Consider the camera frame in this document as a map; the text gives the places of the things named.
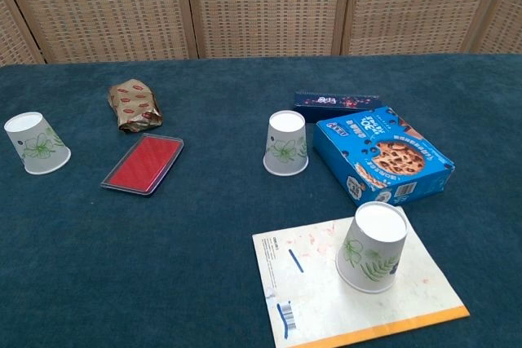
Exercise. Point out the white paper cup green flower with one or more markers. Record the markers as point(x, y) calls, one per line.
point(285, 144)
point(369, 258)
point(36, 148)

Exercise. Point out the dark blue long box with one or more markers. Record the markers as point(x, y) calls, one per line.
point(338, 104)

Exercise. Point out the red pad in clear case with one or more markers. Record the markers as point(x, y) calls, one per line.
point(142, 164)

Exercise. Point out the blue chocolate cookie box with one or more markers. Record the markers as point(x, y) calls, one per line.
point(383, 156)

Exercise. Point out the crumpled gold snack wrapper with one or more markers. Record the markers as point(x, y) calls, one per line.
point(134, 105)

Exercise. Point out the teal velvet tablecloth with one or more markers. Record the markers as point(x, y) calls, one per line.
point(163, 262)

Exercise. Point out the white booklet with orange edge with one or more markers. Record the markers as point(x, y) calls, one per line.
point(326, 303)

